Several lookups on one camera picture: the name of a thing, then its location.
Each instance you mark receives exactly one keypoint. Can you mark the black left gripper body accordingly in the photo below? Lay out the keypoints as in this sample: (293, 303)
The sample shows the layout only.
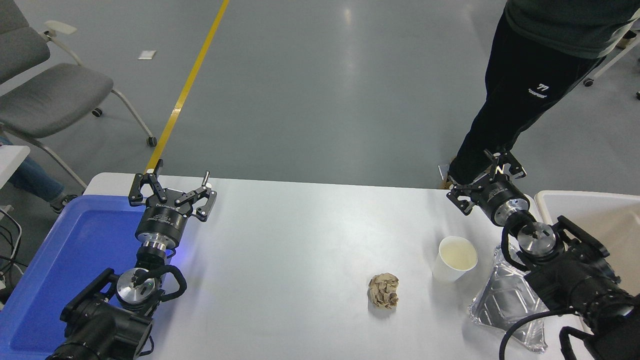
(162, 222)

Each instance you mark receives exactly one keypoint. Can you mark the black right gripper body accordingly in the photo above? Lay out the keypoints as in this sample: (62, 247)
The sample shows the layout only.
(497, 195)

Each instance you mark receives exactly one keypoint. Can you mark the white paper cup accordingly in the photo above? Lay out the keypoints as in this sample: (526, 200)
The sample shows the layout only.
(452, 262)

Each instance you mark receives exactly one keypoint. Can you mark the metal floor plate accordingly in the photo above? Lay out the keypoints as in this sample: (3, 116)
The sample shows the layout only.
(443, 171)

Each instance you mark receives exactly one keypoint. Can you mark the large pale bin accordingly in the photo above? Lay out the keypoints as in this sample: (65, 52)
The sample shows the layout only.
(600, 215)

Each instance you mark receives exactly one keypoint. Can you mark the blue plastic tray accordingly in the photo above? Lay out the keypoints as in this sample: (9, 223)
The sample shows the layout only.
(65, 260)

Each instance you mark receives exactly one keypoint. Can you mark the silver foil tray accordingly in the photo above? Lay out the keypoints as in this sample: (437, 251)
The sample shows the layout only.
(500, 305)

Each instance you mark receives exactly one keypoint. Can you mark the seated person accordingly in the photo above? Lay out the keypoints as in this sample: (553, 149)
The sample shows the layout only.
(35, 180)

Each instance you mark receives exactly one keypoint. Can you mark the crumpled tan paper ball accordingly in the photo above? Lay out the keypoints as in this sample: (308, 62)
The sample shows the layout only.
(384, 291)

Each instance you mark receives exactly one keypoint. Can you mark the grey office chair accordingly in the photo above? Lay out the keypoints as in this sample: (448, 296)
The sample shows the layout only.
(50, 95)

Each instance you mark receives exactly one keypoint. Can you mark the white wheeled furniture leg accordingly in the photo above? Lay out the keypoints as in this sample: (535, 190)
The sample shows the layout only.
(607, 62)

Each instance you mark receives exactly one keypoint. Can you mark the white desk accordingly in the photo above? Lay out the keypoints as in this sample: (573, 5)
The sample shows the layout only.
(10, 160)

